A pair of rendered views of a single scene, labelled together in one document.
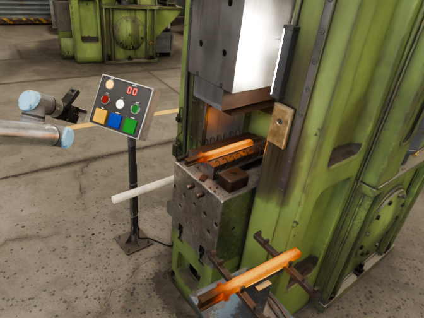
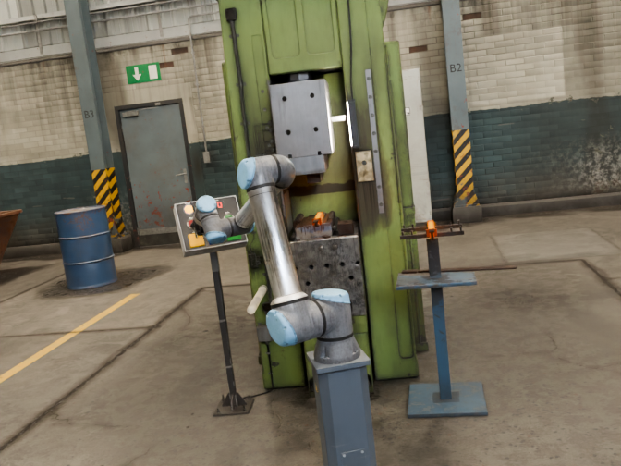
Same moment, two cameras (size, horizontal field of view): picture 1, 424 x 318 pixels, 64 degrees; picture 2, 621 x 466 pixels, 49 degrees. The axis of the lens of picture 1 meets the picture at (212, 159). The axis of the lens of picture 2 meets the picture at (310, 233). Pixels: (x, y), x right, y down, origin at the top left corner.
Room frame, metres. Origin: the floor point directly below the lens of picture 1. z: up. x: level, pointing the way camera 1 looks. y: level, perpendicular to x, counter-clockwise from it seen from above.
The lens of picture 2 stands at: (-1.34, 2.55, 1.53)
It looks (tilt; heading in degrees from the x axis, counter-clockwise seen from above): 9 degrees down; 318
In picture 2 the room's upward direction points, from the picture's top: 7 degrees counter-clockwise
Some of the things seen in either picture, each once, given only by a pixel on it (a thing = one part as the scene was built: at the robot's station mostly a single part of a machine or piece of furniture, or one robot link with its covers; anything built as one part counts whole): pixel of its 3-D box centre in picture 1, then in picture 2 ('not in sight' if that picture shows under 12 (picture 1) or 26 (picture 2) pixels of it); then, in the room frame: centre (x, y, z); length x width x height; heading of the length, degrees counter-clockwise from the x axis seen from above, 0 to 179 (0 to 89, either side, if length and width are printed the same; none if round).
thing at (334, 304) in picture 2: not in sight; (330, 312); (0.57, 0.75, 0.79); 0.17 x 0.15 x 0.18; 79
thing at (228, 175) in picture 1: (233, 179); (346, 226); (1.29, -0.11, 0.95); 0.12 x 0.08 x 0.06; 132
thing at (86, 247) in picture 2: not in sight; (86, 246); (6.20, -0.77, 0.44); 0.59 x 0.59 x 0.88
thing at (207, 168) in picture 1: (232, 152); (315, 225); (1.52, -0.10, 0.96); 0.42 x 0.20 x 0.09; 132
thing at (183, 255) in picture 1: (223, 255); (338, 342); (1.49, -0.15, 0.23); 0.55 x 0.37 x 0.47; 132
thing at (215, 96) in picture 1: (242, 86); (309, 163); (1.52, -0.10, 1.32); 0.42 x 0.20 x 0.10; 132
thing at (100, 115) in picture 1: (100, 116); (196, 239); (1.66, 0.63, 1.01); 0.07 x 0.05 x 0.07; 67
